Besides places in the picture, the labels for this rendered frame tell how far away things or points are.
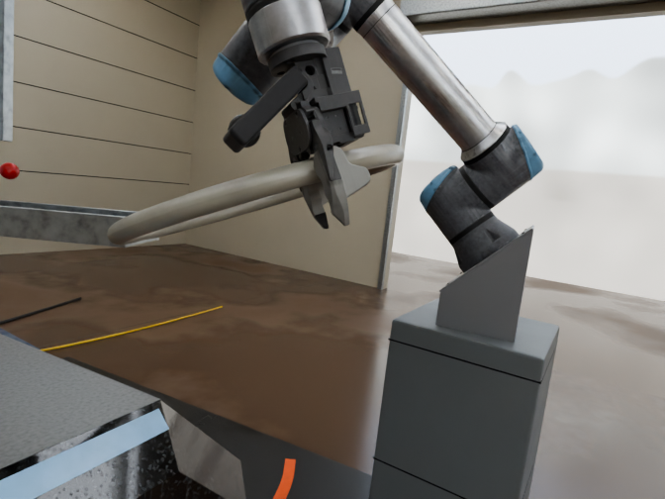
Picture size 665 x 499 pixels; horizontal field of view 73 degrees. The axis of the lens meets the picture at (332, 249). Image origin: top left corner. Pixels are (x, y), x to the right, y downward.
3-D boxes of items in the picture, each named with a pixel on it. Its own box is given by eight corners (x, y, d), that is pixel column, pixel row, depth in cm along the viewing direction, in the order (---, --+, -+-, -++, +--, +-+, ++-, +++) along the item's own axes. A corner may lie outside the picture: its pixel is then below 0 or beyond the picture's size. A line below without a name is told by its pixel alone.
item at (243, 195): (30, 266, 54) (21, 243, 54) (188, 231, 103) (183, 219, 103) (426, 148, 49) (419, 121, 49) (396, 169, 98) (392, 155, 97)
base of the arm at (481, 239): (477, 261, 144) (458, 237, 146) (527, 229, 132) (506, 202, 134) (453, 279, 130) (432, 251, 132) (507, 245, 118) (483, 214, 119)
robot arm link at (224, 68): (291, 32, 125) (191, 65, 67) (322, -5, 120) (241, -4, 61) (321, 64, 128) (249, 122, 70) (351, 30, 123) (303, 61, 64)
